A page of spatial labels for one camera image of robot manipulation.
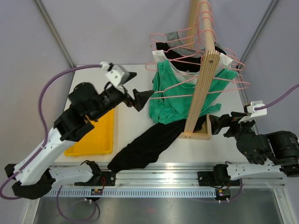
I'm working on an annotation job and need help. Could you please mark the green tank top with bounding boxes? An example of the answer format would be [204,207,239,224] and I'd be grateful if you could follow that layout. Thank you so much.
[148,59,238,125]

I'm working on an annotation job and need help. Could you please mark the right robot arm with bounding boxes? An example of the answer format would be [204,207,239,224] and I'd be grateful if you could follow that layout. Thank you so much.
[198,112,299,189]

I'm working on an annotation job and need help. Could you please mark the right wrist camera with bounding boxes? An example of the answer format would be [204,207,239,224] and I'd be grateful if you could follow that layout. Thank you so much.
[239,100,267,123]

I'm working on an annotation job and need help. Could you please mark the right aluminium frame post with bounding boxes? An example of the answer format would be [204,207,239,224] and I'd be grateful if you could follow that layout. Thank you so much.
[240,0,280,63]

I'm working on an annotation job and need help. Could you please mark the yellow plastic tray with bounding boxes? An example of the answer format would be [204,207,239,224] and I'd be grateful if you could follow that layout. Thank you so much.
[64,109,115,157]

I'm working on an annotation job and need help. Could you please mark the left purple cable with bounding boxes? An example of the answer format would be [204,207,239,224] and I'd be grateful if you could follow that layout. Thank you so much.
[0,64,103,221]

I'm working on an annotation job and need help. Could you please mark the slotted cable duct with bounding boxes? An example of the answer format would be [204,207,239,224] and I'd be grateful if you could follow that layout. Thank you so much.
[46,188,216,198]

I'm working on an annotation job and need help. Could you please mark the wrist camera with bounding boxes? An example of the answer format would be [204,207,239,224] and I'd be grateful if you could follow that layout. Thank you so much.
[100,62,137,88]
[239,100,267,123]

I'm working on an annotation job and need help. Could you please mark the aluminium frame post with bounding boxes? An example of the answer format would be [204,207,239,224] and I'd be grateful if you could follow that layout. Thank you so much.
[240,0,280,63]
[35,0,77,73]

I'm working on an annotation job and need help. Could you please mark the aluminium mounting rail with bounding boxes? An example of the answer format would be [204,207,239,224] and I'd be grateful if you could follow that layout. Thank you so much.
[31,162,286,189]

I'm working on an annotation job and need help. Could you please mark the grey tank top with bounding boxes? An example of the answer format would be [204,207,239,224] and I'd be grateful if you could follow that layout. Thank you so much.
[165,30,222,56]

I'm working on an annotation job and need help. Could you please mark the white tank top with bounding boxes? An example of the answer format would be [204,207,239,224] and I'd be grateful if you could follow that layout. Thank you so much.
[152,50,233,82]

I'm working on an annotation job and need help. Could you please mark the black tank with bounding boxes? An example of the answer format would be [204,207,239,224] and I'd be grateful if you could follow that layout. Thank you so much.
[155,42,227,73]
[107,114,211,174]

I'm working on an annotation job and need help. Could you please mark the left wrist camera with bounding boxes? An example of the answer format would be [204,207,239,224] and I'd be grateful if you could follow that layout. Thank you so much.
[100,62,137,88]

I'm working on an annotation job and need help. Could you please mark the wooden hanger rack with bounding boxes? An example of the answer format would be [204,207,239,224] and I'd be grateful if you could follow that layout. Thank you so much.
[179,0,220,140]

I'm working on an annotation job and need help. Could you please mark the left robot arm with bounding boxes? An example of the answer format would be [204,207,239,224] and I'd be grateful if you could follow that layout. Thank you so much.
[5,82,154,200]

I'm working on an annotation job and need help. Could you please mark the left aluminium frame post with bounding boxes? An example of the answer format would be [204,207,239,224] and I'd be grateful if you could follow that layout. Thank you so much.
[35,0,77,73]

